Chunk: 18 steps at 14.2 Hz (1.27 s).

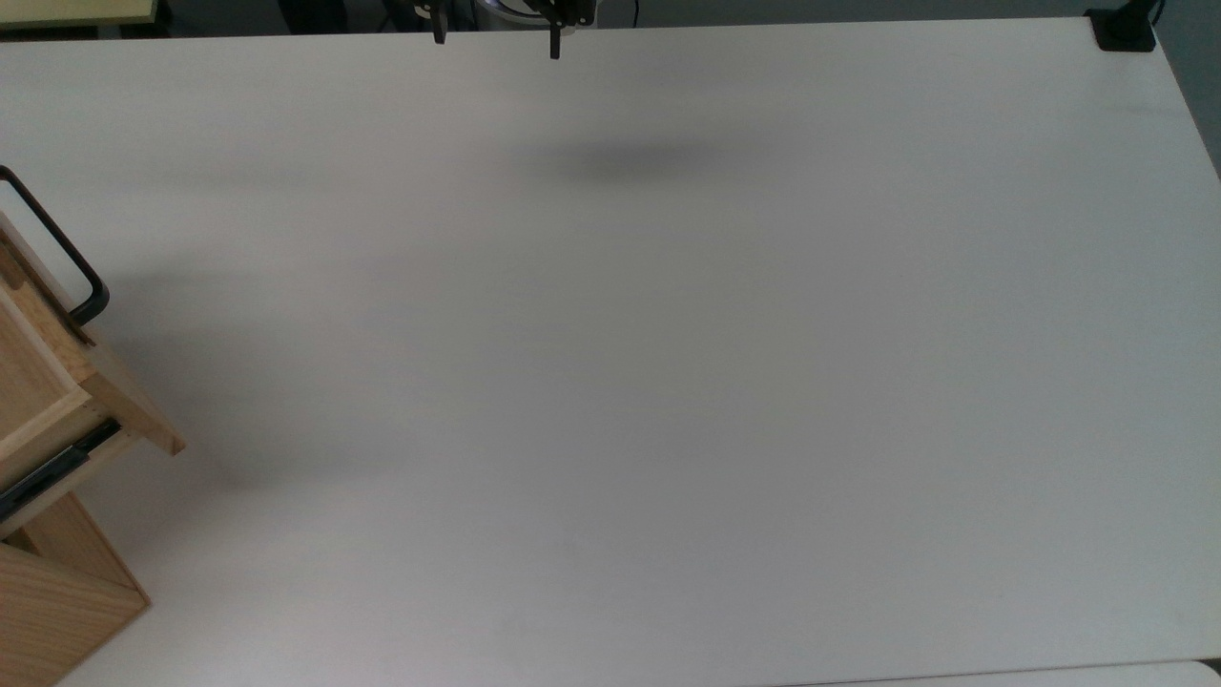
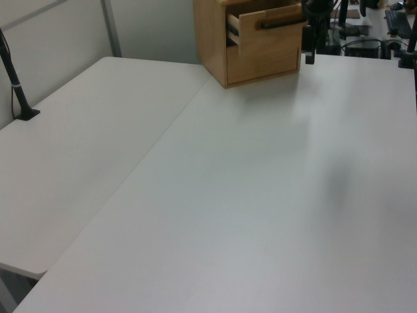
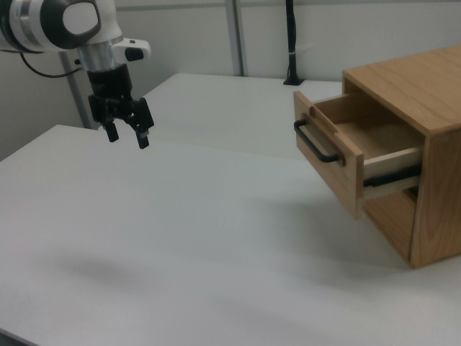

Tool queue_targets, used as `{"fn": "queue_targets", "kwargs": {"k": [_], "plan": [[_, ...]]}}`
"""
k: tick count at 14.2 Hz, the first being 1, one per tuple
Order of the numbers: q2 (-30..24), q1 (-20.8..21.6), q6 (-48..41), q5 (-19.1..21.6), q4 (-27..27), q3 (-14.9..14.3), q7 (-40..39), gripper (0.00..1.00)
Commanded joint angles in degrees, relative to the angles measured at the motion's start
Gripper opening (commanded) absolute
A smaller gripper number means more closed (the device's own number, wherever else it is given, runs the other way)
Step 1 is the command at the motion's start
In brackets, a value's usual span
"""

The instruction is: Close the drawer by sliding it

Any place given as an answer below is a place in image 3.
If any wooden drawer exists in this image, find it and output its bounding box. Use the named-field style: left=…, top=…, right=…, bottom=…
left=292, top=89, right=424, bottom=220

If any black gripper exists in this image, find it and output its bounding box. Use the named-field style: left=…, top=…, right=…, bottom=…
left=86, top=63, right=156, bottom=151

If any grey partition frame post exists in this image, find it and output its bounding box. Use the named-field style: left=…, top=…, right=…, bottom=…
left=57, top=52, right=95, bottom=130
left=225, top=0, right=250, bottom=77

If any wooden drawer cabinet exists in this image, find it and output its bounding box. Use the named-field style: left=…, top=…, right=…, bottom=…
left=341, top=43, right=461, bottom=270

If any black camera stand pole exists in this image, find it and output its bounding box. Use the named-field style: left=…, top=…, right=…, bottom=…
left=282, top=0, right=305, bottom=86

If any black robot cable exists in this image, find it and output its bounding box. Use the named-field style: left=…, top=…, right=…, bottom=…
left=0, top=47, right=84, bottom=79

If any black drawer handle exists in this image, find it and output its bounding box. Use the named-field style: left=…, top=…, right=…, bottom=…
left=293, top=119, right=339, bottom=164

